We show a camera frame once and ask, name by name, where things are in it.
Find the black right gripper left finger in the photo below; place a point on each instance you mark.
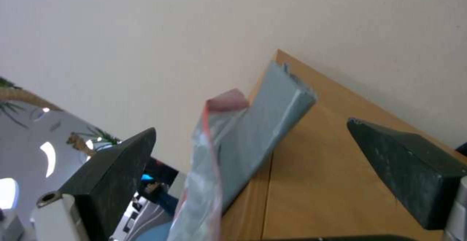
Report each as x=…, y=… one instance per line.
x=105, y=175

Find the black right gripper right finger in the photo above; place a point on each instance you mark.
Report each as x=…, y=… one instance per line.
x=405, y=170

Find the person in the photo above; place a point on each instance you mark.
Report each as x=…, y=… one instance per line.
x=160, y=196

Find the artificial palm tree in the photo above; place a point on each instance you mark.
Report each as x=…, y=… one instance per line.
x=22, y=101

